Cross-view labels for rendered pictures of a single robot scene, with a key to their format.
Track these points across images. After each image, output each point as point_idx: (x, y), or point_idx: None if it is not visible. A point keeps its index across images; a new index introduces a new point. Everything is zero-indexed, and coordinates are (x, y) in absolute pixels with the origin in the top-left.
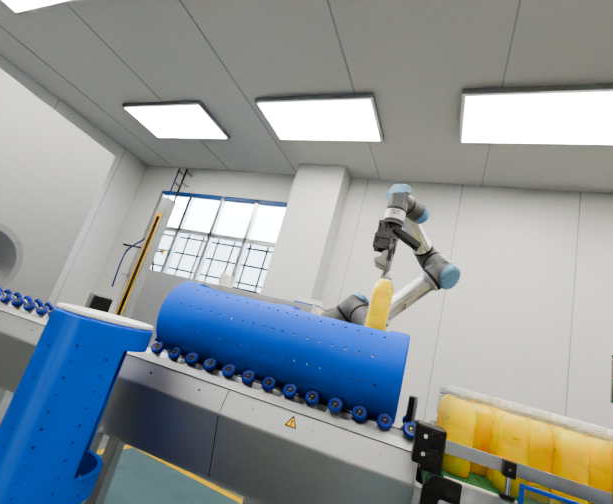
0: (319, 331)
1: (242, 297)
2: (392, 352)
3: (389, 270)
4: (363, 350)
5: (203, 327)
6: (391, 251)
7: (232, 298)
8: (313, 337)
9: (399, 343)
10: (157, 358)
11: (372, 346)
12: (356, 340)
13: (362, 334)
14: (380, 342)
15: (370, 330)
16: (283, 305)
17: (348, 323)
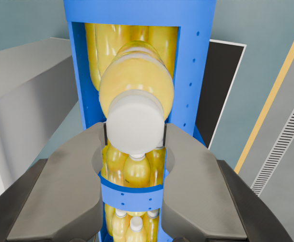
0: (192, 129)
1: (162, 235)
2: (213, 11)
3: (98, 137)
4: (205, 60)
5: None
6: (271, 221)
7: (167, 236)
8: (194, 128)
9: (206, 0)
10: None
11: (206, 49)
12: (201, 77)
13: (195, 74)
14: (205, 38)
15: (186, 66)
16: (159, 201)
17: (177, 108)
